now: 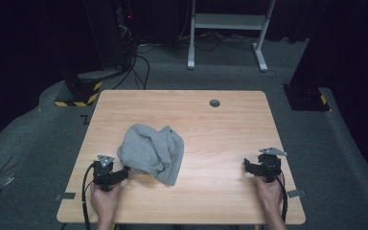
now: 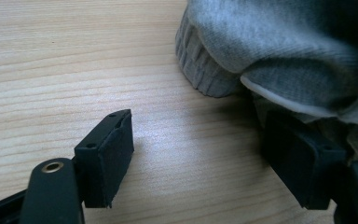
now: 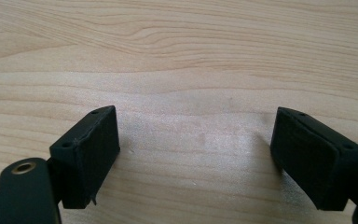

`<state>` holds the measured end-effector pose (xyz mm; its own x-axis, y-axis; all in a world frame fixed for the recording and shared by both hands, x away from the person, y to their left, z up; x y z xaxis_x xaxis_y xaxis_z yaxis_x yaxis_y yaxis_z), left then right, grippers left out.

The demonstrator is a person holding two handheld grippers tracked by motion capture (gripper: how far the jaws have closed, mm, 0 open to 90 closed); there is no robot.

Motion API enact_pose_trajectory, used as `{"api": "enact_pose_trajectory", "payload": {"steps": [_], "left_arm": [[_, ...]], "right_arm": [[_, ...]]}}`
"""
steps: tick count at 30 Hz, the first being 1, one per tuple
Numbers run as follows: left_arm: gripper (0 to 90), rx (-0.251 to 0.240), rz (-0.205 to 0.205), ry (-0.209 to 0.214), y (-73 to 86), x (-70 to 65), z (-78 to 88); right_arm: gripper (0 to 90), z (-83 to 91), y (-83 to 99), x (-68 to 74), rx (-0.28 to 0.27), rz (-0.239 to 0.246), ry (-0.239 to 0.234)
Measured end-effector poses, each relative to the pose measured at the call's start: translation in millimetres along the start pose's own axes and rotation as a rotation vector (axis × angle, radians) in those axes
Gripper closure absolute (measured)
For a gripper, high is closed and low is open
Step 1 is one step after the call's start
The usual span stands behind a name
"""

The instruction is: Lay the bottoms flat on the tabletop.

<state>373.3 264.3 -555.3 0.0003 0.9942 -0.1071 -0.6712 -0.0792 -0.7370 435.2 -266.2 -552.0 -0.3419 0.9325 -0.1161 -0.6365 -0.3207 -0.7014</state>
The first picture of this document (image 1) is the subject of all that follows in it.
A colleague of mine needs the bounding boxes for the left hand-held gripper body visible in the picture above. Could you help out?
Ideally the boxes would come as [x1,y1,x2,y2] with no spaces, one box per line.
[92,154,123,193]

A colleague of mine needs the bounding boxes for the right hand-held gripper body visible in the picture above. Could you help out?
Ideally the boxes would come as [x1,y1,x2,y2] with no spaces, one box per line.
[252,147,288,184]

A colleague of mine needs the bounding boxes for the grey cloth garment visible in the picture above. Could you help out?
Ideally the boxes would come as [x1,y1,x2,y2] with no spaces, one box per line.
[117,123,185,187]

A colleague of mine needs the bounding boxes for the person's left hand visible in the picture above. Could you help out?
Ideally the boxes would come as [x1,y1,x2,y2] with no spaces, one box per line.
[90,181,123,222]

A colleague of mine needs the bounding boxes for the person's right hand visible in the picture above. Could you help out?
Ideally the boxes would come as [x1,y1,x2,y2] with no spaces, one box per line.
[254,173,285,213]

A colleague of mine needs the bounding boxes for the grey tape strip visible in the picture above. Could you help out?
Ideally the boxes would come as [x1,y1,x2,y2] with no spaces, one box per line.
[286,188,308,198]
[55,192,77,202]

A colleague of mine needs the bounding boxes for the black stand base yellow mark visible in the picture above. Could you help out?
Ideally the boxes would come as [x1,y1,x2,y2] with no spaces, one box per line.
[282,82,332,112]

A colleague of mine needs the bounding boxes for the black stand base hazard stripes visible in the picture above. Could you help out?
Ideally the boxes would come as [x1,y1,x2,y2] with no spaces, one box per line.
[54,69,105,108]

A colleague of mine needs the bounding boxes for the black equipment rack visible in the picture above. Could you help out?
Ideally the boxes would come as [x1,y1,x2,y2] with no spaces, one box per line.
[82,0,136,72]

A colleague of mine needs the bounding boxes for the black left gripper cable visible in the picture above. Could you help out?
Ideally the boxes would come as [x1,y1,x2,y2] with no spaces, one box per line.
[80,161,98,230]

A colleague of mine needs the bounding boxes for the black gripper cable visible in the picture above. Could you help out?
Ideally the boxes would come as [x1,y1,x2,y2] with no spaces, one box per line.
[266,163,289,223]
[80,161,98,230]

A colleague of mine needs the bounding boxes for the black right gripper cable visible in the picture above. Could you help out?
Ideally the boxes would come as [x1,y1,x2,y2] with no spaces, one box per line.
[266,163,289,223]

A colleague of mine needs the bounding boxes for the black floor cables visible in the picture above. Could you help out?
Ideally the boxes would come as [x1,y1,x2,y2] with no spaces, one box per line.
[112,42,156,91]

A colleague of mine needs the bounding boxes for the white metal desk frame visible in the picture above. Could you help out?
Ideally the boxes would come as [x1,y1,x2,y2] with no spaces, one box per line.
[187,0,278,73]

